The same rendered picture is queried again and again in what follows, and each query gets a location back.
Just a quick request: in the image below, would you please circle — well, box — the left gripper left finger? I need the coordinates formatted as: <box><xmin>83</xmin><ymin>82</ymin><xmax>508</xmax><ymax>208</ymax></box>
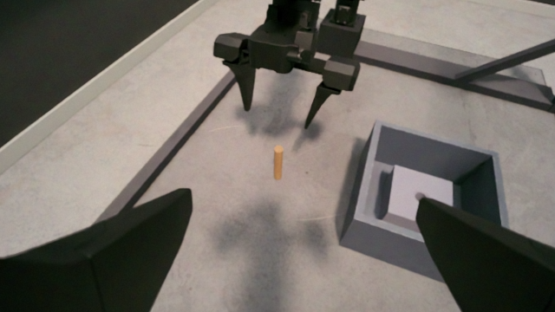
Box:
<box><xmin>0</xmin><ymin>187</ymin><xmax>193</xmax><ymax>312</ymax></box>

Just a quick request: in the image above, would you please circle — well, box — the wooden peg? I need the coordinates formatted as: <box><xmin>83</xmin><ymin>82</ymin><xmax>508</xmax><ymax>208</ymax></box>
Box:
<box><xmin>274</xmin><ymin>146</ymin><xmax>284</xmax><ymax>180</ymax></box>

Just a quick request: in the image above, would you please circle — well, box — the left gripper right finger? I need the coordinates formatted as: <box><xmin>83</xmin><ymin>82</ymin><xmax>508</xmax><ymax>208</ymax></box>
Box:
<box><xmin>415</xmin><ymin>198</ymin><xmax>555</xmax><ymax>312</ymax></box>

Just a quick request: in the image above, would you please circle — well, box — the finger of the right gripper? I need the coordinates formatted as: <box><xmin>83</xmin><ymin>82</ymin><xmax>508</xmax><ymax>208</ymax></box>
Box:
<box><xmin>222</xmin><ymin>60</ymin><xmax>257</xmax><ymax>111</ymax></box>
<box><xmin>304</xmin><ymin>81</ymin><xmax>342</xmax><ymax>129</ymax></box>

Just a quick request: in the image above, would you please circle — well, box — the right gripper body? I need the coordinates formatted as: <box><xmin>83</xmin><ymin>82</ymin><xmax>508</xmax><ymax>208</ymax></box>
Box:
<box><xmin>213</xmin><ymin>0</ymin><xmax>361</xmax><ymax>92</ymax></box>

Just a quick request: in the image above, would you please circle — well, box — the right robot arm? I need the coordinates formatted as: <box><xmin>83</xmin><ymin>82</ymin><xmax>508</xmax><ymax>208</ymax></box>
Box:
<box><xmin>248</xmin><ymin>0</ymin><xmax>360</xmax><ymax>75</ymax></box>

